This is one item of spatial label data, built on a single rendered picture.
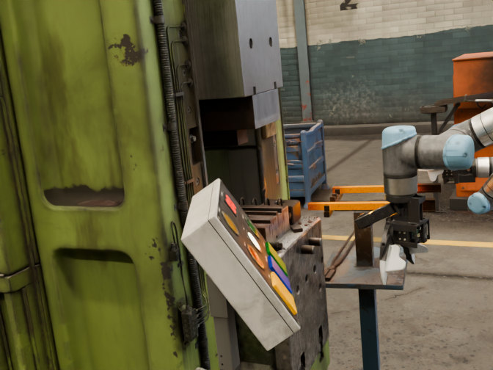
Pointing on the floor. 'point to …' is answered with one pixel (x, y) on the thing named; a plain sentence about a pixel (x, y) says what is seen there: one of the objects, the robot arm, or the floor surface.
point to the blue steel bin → (305, 159)
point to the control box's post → (227, 343)
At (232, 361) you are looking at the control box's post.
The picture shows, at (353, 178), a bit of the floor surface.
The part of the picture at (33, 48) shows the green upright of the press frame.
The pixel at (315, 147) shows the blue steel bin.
